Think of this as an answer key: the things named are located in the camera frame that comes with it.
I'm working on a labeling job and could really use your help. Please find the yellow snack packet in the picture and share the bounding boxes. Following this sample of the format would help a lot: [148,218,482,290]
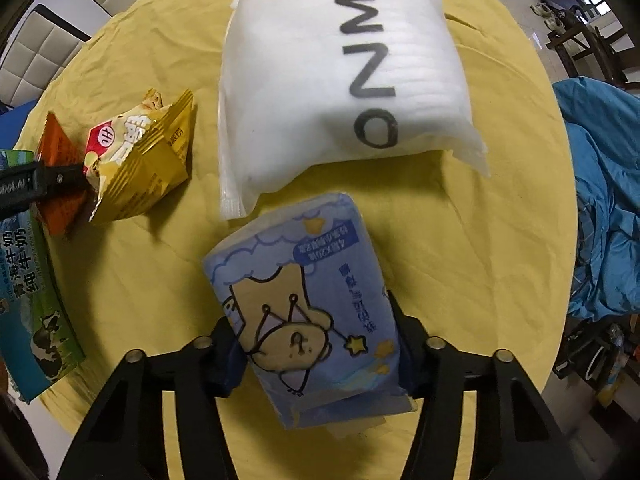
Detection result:
[81,88,196,224]

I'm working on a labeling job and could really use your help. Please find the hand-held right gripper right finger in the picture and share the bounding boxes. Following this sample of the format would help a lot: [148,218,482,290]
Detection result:
[386,290,572,480]

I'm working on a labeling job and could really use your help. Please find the white quilted sofa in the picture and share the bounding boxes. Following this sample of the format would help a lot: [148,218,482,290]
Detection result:
[0,0,173,111]

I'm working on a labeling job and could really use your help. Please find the blue green milk carton box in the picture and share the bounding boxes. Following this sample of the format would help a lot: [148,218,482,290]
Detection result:
[0,149,87,405]

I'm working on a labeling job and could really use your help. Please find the yellow tablecloth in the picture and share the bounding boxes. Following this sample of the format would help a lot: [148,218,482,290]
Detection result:
[14,0,577,461]

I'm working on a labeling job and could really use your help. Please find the dark wooden chair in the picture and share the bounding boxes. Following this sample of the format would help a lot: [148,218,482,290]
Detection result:
[546,24,630,86]

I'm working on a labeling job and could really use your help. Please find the orange snack packet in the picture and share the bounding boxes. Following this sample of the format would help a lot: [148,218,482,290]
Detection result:
[34,111,92,237]

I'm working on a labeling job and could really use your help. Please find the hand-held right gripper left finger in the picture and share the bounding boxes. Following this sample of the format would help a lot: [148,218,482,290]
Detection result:
[58,316,249,480]

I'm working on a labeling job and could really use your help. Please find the blue cloth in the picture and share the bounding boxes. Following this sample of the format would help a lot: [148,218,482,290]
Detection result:
[552,78,640,323]

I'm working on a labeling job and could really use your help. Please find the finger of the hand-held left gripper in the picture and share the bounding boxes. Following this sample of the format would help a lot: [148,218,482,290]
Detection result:
[27,160,98,202]

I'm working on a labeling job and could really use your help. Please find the blue cartoon tissue pack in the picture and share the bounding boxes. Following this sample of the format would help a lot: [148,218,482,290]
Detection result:
[202,191,417,429]

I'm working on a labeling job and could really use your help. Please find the white foam bag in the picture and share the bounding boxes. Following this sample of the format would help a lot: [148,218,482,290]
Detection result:
[218,0,490,221]

